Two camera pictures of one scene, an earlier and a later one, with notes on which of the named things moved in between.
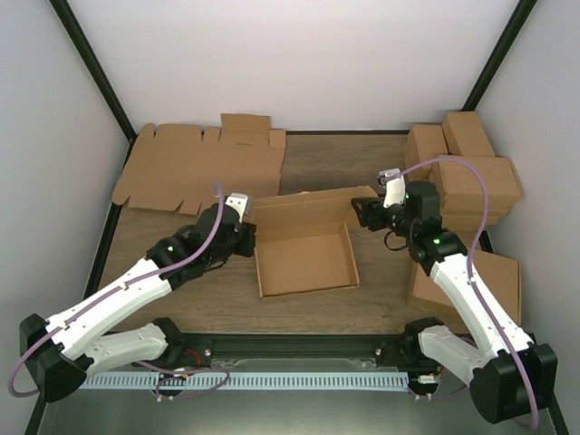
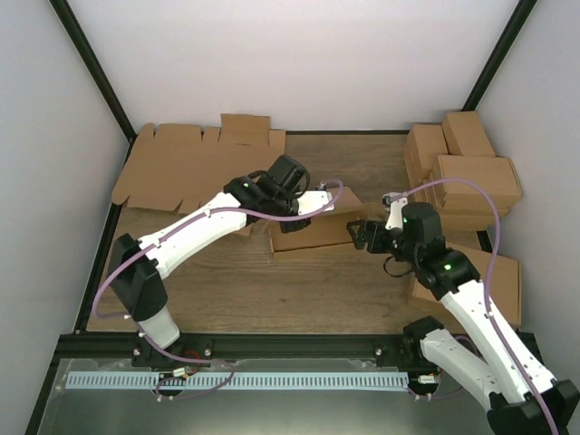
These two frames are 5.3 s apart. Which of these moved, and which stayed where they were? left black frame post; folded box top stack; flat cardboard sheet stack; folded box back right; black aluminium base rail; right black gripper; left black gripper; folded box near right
Moved: right black gripper; left black gripper
Stayed: flat cardboard sheet stack; folded box back right; folded box near right; folded box top stack; black aluminium base rail; left black frame post
